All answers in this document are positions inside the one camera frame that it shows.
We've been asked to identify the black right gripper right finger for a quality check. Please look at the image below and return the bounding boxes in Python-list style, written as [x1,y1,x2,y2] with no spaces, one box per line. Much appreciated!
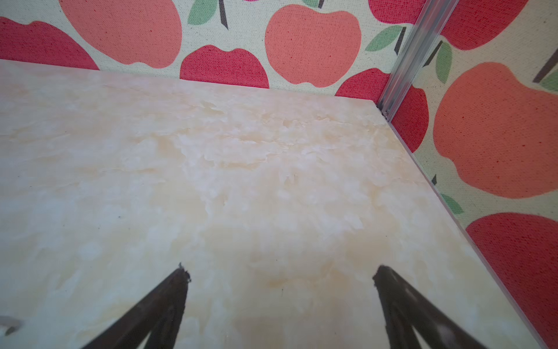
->
[373,265,485,348]

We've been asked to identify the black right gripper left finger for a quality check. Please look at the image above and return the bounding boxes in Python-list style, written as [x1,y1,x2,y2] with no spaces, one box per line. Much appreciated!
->
[84,266,191,348]

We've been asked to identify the aluminium right rear frame post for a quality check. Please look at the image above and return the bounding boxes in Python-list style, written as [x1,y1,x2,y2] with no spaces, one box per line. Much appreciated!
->
[377,0,459,123]

